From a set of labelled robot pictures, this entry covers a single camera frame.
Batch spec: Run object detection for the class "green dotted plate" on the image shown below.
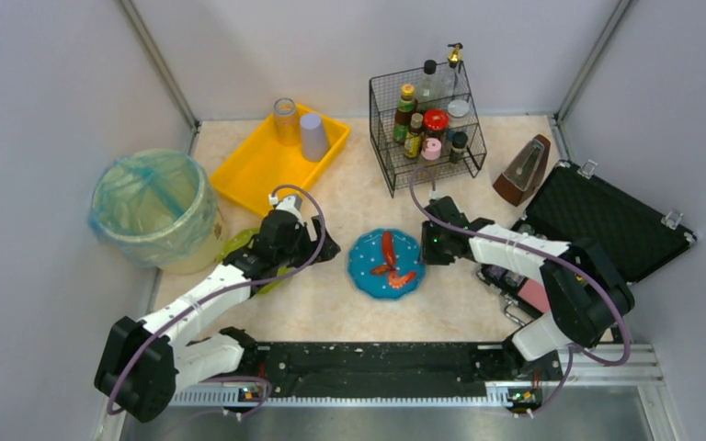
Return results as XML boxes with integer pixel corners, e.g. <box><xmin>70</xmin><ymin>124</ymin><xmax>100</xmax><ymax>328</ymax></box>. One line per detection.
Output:
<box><xmin>215</xmin><ymin>228</ymin><xmax>284</xmax><ymax>295</ymax></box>

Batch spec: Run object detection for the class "black poker chip case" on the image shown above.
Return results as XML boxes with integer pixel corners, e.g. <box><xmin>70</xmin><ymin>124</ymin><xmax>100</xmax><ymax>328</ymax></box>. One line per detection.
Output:
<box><xmin>476</xmin><ymin>160</ymin><xmax>698</xmax><ymax>323</ymax></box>

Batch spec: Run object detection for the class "small black lid jar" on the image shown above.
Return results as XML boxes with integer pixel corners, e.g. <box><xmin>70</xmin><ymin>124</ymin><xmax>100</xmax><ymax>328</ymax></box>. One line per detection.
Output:
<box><xmin>450</xmin><ymin>131</ymin><xmax>468</xmax><ymax>164</ymax></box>

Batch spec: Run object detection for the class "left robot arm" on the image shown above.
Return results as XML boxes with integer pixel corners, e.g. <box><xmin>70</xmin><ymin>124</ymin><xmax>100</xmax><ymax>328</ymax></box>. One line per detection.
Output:
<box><xmin>94</xmin><ymin>208</ymin><xmax>340</xmax><ymax>423</ymax></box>

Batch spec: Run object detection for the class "small yellow oil bottle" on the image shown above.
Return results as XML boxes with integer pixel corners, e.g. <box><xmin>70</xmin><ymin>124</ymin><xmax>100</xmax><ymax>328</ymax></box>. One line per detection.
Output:
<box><xmin>404</xmin><ymin>113</ymin><xmax>424</xmax><ymax>159</ymax></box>

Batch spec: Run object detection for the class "yellow cap sauce bottle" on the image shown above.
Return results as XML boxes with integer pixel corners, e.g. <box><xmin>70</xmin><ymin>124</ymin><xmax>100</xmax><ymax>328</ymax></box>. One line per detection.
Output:
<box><xmin>393</xmin><ymin>84</ymin><xmax>417</xmax><ymax>142</ymax></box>

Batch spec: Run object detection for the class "red sausage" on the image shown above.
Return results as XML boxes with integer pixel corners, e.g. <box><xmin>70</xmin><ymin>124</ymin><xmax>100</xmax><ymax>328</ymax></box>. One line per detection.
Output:
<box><xmin>381</xmin><ymin>230</ymin><xmax>396</xmax><ymax>269</ymax></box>

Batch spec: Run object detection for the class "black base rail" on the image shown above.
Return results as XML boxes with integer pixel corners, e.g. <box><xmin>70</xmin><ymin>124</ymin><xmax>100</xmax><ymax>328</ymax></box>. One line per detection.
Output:
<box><xmin>108</xmin><ymin>340</ymin><xmax>665</xmax><ymax>409</ymax></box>

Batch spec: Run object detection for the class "brown metronome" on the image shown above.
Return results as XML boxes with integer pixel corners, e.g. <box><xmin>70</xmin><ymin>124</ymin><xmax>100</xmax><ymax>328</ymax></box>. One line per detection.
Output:
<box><xmin>493</xmin><ymin>134</ymin><xmax>551</xmax><ymax>207</ymax></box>

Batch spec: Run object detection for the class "trash bin with green bag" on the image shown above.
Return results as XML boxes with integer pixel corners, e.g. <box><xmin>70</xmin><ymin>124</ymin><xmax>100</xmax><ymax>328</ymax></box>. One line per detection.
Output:
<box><xmin>88</xmin><ymin>149</ymin><xmax>227</xmax><ymax>275</ymax></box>

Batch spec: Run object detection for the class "pink lid spice jar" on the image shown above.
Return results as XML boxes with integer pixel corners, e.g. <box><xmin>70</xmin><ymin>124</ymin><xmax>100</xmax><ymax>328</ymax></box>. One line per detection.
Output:
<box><xmin>421</xmin><ymin>137</ymin><xmax>442</xmax><ymax>162</ymax></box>

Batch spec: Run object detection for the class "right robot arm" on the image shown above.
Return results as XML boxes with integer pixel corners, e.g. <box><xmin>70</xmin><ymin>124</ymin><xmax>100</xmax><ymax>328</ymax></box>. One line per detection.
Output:
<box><xmin>420</xmin><ymin>196</ymin><xmax>634</xmax><ymax>368</ymax></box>

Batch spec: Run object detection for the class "pink transparent cup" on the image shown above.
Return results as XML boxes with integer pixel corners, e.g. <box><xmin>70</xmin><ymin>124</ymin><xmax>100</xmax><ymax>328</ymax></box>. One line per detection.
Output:
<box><xmin>273</xmin><ymin>114</ymin><xmax>301</xmax><ymax>146</ymax></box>

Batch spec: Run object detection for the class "yellow plastic tray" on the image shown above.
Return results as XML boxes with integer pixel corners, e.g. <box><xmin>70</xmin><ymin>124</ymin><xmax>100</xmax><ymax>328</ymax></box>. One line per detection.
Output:
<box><xmin>210</xmin><ymin>103</ymin><xmax>350</xmax><ymax>215</ymax></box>

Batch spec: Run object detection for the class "sliced sausage piece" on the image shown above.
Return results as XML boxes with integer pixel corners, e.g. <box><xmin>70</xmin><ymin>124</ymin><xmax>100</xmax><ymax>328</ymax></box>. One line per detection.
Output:
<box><xmin>370</xmin><ymin>264</ymin><xmax>417</xmax><ymax>289</ymax></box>

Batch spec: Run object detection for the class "blue transparent cup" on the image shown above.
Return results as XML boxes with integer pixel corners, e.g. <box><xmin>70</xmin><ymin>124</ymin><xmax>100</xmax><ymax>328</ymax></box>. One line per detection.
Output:
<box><xmin>272</xmin><ymin>97</ymin><xmax>299</xmax><ymax>117</ymax></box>

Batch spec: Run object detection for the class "purple plastic cup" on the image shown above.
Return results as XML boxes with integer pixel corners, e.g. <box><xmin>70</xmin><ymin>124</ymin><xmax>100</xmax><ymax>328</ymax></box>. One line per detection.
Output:
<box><xmin>300</xmin><ymin>112</ymin><xmax>330</xmax><ymax>163</ymax></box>

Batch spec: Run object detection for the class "black wire rack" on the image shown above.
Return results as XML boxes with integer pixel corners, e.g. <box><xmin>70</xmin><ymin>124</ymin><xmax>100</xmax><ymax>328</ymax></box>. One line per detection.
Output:
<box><xmin>369</xmin><ymin>61</ymin><xmax>488</xmax><ymax>198</ymax></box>

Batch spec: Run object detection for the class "red lid sauce jar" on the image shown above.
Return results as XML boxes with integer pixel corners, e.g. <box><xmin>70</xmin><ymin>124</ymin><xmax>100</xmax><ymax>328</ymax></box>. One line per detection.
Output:
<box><xmin>423</xmin><ymin>108</ymin><xmax>450</xmax><ymax>141</ymax></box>

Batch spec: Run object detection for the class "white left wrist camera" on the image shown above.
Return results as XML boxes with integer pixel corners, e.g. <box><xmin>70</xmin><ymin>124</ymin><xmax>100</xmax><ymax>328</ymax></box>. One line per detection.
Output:
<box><xmin>268</xmin><ymin>193</ymin><xmax>303</xmax><ymax>224</ymax></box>

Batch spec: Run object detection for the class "silver lid white can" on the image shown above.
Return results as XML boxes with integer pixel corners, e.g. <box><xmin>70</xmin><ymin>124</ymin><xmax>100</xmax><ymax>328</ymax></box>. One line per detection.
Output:
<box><xmin>446</xmin><ymin>98</ymin><xmax>471</xmax><ymax>141</ymax></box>

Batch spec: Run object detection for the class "blue dotted plate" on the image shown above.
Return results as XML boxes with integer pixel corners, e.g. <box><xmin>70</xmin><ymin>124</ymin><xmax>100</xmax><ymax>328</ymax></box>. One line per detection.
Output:
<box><xmin>347</xmin><ymin>229</ymin><xmax>427</xmax><ymax>300</ymax></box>

